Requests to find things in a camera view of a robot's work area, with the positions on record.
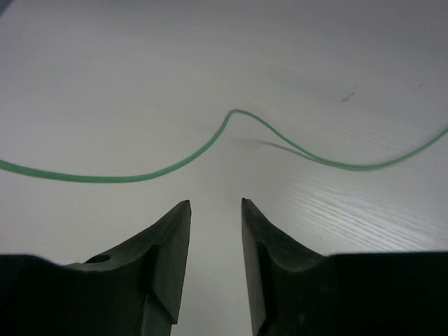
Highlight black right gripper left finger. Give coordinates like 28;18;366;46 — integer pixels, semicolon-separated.
1;201;191;335

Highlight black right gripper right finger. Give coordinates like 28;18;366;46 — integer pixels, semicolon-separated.
241;199;447;335

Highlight green headphone cable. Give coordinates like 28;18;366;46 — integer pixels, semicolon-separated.
0;108;448;184

